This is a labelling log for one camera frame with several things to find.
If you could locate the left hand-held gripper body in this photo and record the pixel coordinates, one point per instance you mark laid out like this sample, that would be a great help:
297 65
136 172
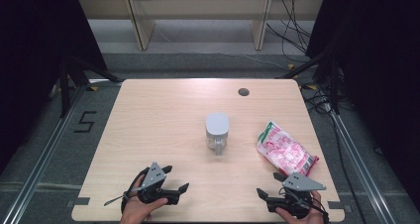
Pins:
153 176

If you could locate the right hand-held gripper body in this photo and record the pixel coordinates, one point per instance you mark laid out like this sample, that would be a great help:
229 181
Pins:
300 182

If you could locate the pink and white plastic bag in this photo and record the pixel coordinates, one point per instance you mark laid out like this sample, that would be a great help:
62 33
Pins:
284 149

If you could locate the clear jar with grey lid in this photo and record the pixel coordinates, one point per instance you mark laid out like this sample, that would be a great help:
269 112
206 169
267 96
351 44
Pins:
217 125

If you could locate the person's right hand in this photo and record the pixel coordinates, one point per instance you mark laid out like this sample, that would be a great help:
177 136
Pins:
310 219

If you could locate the grey round table grommet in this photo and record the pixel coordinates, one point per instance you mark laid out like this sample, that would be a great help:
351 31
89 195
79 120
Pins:
243 92

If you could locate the yellow tape piece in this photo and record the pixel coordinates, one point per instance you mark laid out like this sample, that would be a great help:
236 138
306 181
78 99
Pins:
312 87
94 88
291 66

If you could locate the black metal stand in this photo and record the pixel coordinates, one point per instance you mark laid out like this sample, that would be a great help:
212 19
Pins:
334 85
64 91

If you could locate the dark curtain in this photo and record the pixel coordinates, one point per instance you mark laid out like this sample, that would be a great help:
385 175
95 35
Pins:
379 68
33 52

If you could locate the light wooden shelf unit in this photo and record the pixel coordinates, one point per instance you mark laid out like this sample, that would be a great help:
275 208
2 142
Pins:
142 25

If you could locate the dark table edge bracket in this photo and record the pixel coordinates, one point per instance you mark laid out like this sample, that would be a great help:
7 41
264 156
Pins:
81 201
338 205

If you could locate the aluminium floor rail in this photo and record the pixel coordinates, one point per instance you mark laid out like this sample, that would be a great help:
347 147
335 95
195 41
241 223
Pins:
360 164
39 166

